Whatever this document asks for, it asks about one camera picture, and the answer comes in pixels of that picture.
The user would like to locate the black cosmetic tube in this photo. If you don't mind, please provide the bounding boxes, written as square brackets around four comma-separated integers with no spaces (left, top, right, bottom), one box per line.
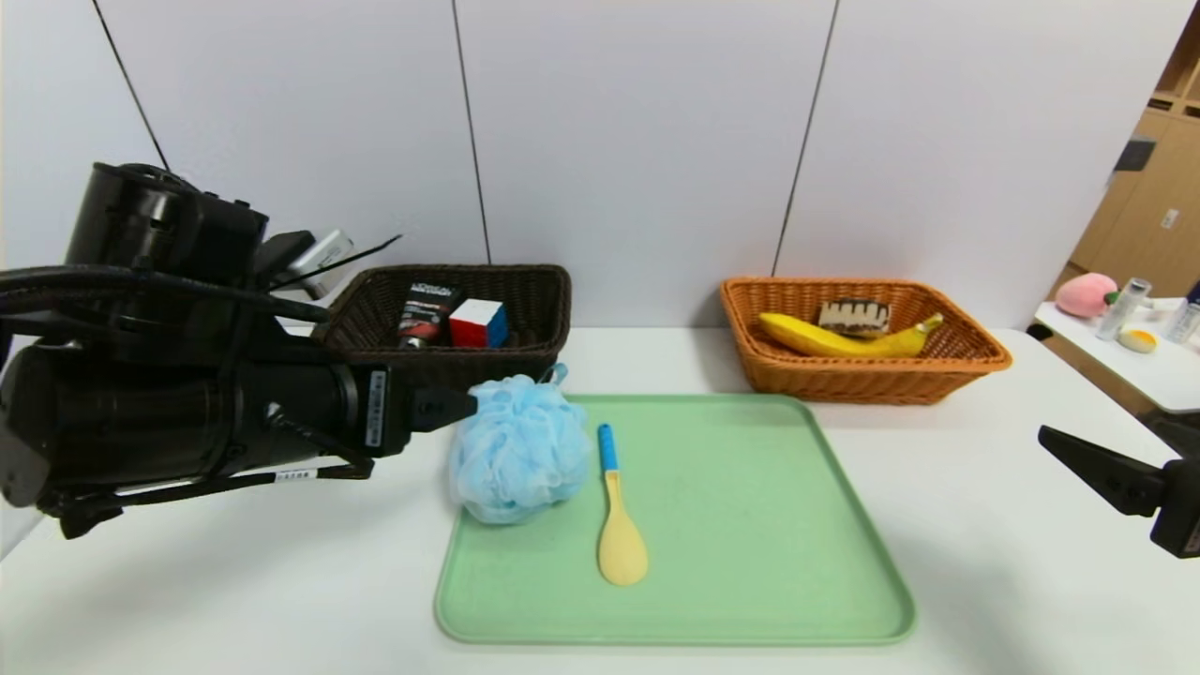
[397,281,461,351]

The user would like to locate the white side table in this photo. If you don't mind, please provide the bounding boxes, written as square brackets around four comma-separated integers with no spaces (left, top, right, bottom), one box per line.
[1031,298,1200,451]

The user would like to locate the clear bottle with grey cap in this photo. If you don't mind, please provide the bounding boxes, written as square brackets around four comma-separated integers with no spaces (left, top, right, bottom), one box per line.
[1095,278,1151,341]

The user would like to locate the wooden cabinet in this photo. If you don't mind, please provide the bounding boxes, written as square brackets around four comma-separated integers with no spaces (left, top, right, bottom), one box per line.
[1069,9,1200,301]

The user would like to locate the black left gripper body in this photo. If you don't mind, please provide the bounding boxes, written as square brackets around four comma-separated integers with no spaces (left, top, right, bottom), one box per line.
[254,362,413,468]

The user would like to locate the pink plush peach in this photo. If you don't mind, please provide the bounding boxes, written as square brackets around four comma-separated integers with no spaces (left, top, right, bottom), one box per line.
[1056,273,1118,319]

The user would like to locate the yellow banana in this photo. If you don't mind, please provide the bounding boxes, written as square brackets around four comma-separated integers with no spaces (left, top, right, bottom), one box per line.
[757,311,945,358]

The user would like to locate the dark brown wicker basket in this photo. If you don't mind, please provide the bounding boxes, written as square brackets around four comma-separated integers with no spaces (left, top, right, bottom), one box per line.
[314,263,574,399]

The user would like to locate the yellow spoon with blue handle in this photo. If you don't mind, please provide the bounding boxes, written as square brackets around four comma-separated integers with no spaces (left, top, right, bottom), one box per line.
[597,424,649,587]

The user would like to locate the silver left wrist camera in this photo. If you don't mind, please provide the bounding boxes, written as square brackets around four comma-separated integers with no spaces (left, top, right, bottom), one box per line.
[281,229,357,301]

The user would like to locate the light blue mesh loofah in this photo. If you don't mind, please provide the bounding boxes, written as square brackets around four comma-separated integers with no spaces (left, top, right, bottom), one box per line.
[447,364,593,526]

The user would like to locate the light green plastic tray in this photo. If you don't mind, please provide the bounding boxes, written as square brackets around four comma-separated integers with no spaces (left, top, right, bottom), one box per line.
[433,393,918,648]

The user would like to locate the chocolate blueberry cake slice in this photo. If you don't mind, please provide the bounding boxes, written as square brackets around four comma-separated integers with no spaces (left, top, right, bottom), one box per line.
[817,298,892,338]

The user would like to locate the red white puzzle cube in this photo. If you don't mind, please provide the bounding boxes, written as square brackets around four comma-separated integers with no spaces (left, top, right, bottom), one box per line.
[448,298,509,350]

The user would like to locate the orange wicker basket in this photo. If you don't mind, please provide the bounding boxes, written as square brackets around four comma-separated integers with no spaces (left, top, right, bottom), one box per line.
[719,277,1013,406]

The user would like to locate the clear bottle with blue cap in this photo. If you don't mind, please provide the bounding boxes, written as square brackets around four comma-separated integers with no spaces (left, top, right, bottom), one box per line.
[1165,281,1200,345]

